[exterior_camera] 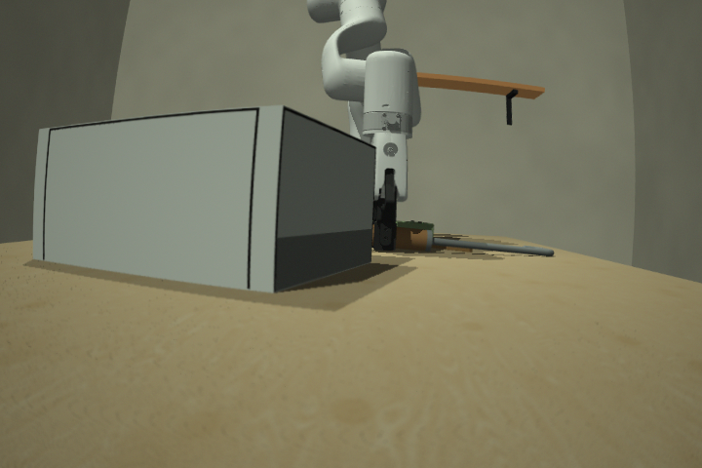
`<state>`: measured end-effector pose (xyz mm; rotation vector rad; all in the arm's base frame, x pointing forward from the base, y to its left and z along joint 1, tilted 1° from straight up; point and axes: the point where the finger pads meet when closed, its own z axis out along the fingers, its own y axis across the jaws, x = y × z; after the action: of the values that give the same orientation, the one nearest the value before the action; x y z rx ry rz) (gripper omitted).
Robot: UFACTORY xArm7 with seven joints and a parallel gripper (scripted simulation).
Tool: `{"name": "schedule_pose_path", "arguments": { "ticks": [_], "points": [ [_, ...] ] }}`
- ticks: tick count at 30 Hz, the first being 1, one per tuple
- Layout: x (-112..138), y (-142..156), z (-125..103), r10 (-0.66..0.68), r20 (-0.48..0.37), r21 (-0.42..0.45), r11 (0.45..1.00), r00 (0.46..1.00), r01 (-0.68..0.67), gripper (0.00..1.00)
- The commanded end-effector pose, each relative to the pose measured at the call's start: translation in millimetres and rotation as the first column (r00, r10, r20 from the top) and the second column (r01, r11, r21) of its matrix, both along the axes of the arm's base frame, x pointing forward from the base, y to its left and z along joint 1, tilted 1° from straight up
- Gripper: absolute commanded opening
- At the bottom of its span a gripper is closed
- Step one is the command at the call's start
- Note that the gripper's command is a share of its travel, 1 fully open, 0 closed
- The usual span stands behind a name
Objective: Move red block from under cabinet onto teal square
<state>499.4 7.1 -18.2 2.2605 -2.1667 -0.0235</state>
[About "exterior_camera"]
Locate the tool with wooden handle and grey metal rod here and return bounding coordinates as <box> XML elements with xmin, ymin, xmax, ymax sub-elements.
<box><xmin>396</xmin><ymin>227</ymin><xmax>554</xmax><ymax>256</ymax></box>

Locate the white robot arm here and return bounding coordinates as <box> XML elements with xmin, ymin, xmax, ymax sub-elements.
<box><xmin>307</xmin><ymin>0</ymin><xmax>421</xmax><ymax>143</ymax></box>

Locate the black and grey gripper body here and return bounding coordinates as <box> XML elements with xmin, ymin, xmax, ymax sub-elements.
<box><xmin>363</xmin><ymin>130</ymin><xmax>412</xmax><ymax>202</ymax></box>

